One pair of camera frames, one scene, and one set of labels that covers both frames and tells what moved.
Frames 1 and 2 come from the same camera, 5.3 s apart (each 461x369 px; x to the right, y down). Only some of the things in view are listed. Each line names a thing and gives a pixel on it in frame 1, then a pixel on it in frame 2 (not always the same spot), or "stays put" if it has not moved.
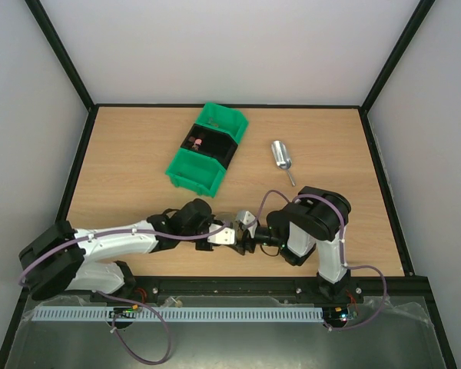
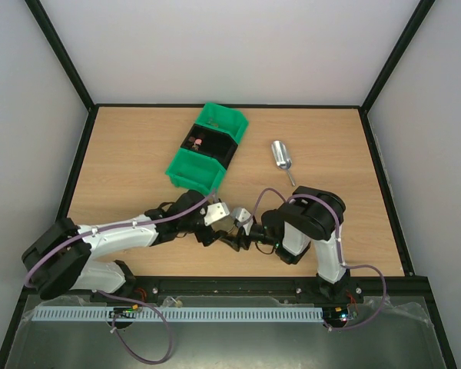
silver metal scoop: x=280 y=155 stays put
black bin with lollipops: x=215 y=144 stays put
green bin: x=196 y=172 stays put
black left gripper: x=204 y=247 → x=207 y=237
